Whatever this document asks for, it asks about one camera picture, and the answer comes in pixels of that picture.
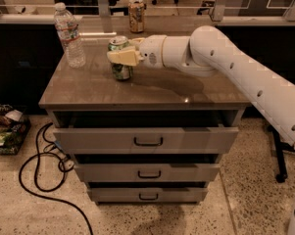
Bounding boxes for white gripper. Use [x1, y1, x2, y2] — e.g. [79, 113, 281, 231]
[107, 35, 167, 69]

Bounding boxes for green soda can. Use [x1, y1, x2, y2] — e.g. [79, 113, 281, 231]
[108, 35, 133, 81]

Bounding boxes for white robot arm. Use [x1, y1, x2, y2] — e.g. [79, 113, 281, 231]
[107, 25, 295, 150]

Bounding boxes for gold soda can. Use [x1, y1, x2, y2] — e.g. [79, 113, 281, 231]
[128, 0, 145, 33]

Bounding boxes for clear plastic water bottle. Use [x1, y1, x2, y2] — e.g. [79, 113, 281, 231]
[54, 2, 86, 69]

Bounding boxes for grey drawer cabinet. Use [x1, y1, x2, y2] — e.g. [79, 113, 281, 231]
[38, 15, 254, 206]

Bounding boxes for top grey drawer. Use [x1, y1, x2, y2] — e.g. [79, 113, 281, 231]
[54, 127, 238, 155]

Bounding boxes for grey drawer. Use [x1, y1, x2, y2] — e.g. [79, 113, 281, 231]
[54, 127, 238, 155]
[87, 188, 208, 204]
[75, 164, 220, 182]

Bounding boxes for middle grey drawer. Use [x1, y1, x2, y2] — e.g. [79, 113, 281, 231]
[75, 164, 220, 182]

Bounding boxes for box of snack packets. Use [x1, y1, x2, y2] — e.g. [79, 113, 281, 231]
[0, 104, 31, 155]

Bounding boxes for bottom grey drawer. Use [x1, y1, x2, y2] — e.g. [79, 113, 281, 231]
[87, 188, 208, 204]

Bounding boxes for black stand with wheel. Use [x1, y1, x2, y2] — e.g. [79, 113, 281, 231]
[268, 125, 295, 183]

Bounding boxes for black floor cable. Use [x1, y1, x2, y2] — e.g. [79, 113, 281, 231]
[18, 122, 94, 235]

